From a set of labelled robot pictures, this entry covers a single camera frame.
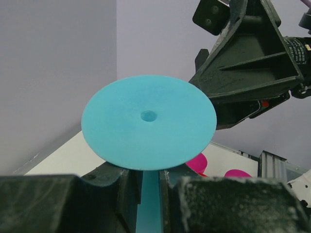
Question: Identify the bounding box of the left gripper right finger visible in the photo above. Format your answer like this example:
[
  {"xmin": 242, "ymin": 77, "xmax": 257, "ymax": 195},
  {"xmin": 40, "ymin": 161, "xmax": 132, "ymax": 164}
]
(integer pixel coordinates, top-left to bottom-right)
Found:
[{"xmin": 159, "ymin": 167, "xmax": 311, "ymax": 233}]

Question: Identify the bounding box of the pink wine glass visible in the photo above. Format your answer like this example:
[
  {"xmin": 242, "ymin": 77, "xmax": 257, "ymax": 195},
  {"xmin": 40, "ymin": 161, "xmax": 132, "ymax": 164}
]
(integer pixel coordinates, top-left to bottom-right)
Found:
[
  {"xmin": 186, "ymin": 153, "xmax": 208, "ymax": 177},
  {"xmin": 224, "ymin": 169, "xmax": 252, "ymax": 177}
]

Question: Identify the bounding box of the pink wine glass rear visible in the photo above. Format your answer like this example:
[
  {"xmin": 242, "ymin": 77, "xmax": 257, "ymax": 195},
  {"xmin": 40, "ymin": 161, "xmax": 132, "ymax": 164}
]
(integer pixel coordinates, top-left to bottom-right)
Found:
[{"xmin": 186, "ymin": 153, "xmax": 208, "ymax": 177}]

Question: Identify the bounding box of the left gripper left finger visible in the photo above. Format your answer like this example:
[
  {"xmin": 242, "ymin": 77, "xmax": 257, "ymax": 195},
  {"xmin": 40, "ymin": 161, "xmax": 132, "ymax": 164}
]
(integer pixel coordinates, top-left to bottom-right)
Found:
[{"xmin": 0, "ymin": 163, "xmax": 141, "ymax": 233}]

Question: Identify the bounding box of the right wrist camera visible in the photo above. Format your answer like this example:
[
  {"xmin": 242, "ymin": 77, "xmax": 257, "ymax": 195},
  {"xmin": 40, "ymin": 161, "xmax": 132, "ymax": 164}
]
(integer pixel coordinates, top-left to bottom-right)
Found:
[{"xmin": 192, "ymin": 0, "xmax": 230, "ymax": 36}]

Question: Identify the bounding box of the blue wine glass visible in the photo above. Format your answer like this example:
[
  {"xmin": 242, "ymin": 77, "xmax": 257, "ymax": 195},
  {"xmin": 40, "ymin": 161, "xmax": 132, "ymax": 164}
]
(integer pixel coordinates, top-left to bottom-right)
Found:
[{"xmin": 81, "ymin": 75, "xmax": 217, "ymax": 233}]

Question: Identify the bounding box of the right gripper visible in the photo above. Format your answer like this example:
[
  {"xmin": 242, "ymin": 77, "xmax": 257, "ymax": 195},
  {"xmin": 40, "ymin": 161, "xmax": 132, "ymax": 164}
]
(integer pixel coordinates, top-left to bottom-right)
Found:
[{"xmin": 190, "ymin": 0, "xmax": 311, "ymax": 130}]

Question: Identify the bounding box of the pink wine glass front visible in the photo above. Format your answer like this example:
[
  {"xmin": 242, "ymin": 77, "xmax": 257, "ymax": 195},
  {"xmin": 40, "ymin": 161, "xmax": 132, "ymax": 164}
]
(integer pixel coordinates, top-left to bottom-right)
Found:
[{"xmin": 224, "ymin": 169, "xmax": 252, "ymax": 177}]

